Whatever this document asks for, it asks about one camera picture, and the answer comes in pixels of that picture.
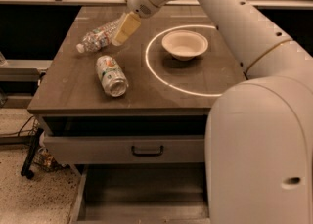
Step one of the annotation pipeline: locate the clear plastic water bottle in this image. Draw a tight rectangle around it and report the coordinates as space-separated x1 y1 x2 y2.
76 19 119 53

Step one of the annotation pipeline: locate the grey drawer cabinet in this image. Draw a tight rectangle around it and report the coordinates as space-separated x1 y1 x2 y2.
26 5 248 177

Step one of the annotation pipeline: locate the grey top drawer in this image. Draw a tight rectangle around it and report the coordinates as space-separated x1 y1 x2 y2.
43 135 204 164

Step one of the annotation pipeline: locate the white paper bowl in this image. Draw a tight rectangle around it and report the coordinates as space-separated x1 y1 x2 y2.
161 30 208 61

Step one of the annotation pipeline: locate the black drawer handle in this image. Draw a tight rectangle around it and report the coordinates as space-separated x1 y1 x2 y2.
131 146 164 157

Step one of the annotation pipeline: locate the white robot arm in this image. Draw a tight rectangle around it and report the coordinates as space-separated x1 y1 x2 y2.
114 0 313 224

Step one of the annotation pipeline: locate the black wheeled cart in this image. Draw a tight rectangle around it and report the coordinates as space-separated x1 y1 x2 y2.
21 128 65 179

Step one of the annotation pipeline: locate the open grey middle drawer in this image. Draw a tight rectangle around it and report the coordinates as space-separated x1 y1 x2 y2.
69 163 210 224

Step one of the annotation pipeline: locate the green white soda can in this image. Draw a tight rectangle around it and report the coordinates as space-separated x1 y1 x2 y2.
96 56 128 97

